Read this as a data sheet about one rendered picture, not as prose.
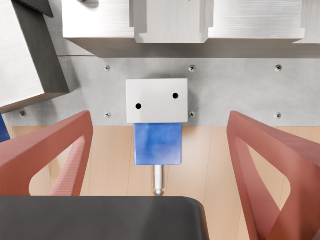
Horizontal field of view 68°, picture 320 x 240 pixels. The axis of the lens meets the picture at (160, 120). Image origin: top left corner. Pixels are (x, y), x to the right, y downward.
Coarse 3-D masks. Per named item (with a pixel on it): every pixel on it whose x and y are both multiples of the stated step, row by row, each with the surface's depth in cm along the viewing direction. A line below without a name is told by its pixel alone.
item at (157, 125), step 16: (128, 80) 19; (144, 80) 19; (160, 80) 19; (176, 80) 19; (128, 96) 19; (144, 96) 19; (160, 96) 19; (176, 96) 20; (128, 112) 19; (144, 112) 19; (160, 112) 19; (176, 112) 19; (144, 128) 21; (160, 128) 21; (176, 128) 21; (144, 144) 21; (160, 144) 21; (176, 144) 21; (144, 160) 21; (160, 160) 21; (176, 160) 21; (160, 176) 22; (160, 192) 22
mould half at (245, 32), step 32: (64, 0) 15; (96, 0) 15; (128, 0) 15; (224, 0) 15; (256, 0) 15; (288, 0) 15; (64, 32) 15; (96, 32) 15; (128, 32) 15; (224, 32) 15; (256, 32) 15; (288, 32) 15
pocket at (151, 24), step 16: (144, 0) 17; (160, 0) 17; (176, 0) 17; (192, 0) 17; (208, 0) 16; (144, 16) 17; (160, 16) 17; (176, 16) 17; (192, 16) 17; (208, 16) 16; (144, 32) 18; (160, 32) 18; (176, 32) 18; (192, 32) 18
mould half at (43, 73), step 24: (0, 0) 18; (0, 24) 18; (24, 24) 19; (0, 48) 18; (24, 48) 18; (48, 48) 22; (0, 72) 19; (24, 72) 19; (48, 72) 21; (0, 96) 19; (24, 96) 19; (48, 96) 22
